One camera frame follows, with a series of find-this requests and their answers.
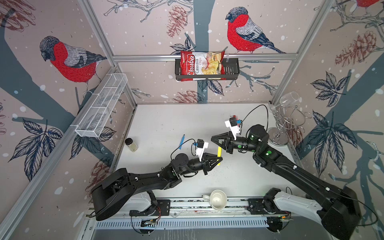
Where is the red cassava chips bag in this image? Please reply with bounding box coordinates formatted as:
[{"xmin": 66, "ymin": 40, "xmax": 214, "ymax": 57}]
[{"xmin": 180, "ymin": 51, "xmax": 225, "ymax": 82}]

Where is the chrome glass holder stand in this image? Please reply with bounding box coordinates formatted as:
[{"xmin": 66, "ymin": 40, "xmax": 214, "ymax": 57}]
[{"xmin": 268, "ymin": 106, "xmax": 312, "ymax": 147}]

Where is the black wire wall basket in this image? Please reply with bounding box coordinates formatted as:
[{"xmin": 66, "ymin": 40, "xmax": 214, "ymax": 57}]
[{"xmin": 175, "ymin": 59, "xmax": 240, "ymax": 82}]

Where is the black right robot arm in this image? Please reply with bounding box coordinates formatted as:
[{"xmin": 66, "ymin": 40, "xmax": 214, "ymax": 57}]
[{"xmin": 211, "ymin": 125, "xmax": 362, "ymax": 240}]

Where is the white mesh wall shelf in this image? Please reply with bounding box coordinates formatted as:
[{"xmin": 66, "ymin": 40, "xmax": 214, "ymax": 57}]
[{"xmin": 75, "ymin": 73, "xmax": 128, "ymax": 138}]

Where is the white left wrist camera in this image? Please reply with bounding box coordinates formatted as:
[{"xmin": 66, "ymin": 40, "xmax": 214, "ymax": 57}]
[{"xmin": 196, "ymin": 139, "xmax": 209, "ymax": 162}]

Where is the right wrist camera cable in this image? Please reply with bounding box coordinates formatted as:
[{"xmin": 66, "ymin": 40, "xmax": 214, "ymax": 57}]
[{"xmin": 241, "ymin": 104, "xmax": 270, "ymax": 132}]

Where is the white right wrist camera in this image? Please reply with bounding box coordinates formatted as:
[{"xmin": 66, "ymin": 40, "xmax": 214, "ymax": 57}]
[{"xmin": 225, "ymin": 117, "xmax": 242, "ymax": 140}]

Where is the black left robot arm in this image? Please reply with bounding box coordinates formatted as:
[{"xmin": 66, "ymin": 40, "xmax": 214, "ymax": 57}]
[{"xmin": 91, "ymin": 153, "xmax": 223, "ymax": 221}]

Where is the clear wine glass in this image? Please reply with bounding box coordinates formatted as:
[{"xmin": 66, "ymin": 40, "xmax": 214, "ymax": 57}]
[{"xmin": 267, "ymin": 92, "xmax": 300, "ymax": 113}]

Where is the small glass spice jar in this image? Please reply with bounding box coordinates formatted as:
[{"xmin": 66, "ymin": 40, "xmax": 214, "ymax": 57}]
[{"xmin": 125, "ymin": 138, "xmax": 138, "ymax": 152}]

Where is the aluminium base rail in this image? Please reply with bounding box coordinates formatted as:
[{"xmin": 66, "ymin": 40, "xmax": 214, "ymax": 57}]
[{"xmin": 83, "ymin": 196, "xmax": 301, "ymax": 232}]

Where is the blue highlighter pen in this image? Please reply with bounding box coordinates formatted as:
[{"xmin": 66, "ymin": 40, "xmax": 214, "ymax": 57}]
[{"xmin": 178, "ymin": 134, "xmax": 185, "ymax": 150}]

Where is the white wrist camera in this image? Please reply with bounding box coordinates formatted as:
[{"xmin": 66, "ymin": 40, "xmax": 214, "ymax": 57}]
[
  {"xmin": 196, "ymin": 139, "xmax": 209, "ymax": 162},
  {"xmin": 225, "ymin": 117, "xmax": 242, "ymax": 140}
]

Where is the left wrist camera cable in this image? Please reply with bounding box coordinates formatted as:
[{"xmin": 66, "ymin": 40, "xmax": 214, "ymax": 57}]
[{"xmin": 170, "ymin": 138, "xmax": 199, "ymax": 160}]

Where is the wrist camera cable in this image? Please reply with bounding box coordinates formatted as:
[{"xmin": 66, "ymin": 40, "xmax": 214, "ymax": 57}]
[
  {"xmin": 170, "ymin": 138, "xmax": 199, "ymax": 160},
  {"xmin": 241, "ymin": 104, "xmax": 270, "ymax": 132}
]

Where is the yellow highlighter pen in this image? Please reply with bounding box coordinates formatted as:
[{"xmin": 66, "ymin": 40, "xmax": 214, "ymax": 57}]
[{"xmin": 217, "ymin": 147, "xmax": 222, "ymax": 157}]

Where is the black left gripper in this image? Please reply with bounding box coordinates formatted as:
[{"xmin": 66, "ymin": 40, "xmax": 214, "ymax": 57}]
[{"xmin": 178, "ymin": 152, "xmax": 222, "ymax": 177}]

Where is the white ceramic cup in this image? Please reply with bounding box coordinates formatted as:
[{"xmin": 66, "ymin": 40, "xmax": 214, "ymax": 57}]
[{"xmin": 202, "ymin": 190, "xmax": 228, "ymax": 211}]

